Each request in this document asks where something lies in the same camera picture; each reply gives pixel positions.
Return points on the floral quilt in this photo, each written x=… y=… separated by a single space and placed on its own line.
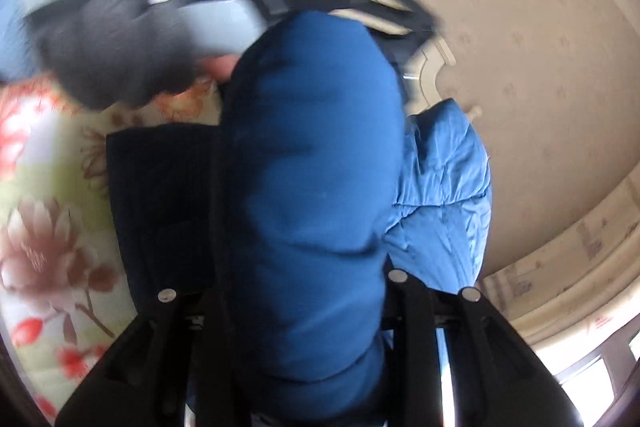
x=50 y=187

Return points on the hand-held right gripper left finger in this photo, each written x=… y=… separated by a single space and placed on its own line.
x=150 y=357

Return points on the cream ceiling lamp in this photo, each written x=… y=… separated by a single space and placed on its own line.
x=425 y=72

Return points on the blue padded jacket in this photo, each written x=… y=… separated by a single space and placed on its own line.
x=310 y=157

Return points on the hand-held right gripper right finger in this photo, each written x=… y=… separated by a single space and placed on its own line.
x=420 y=332

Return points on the window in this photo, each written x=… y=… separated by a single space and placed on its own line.
x=595 y=372

